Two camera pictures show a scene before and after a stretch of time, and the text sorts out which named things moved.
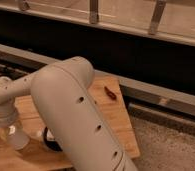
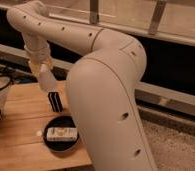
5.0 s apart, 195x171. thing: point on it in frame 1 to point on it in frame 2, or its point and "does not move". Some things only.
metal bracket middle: x=93 y=11 does not move
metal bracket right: x=154 y=24 does not move
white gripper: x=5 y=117 to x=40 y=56
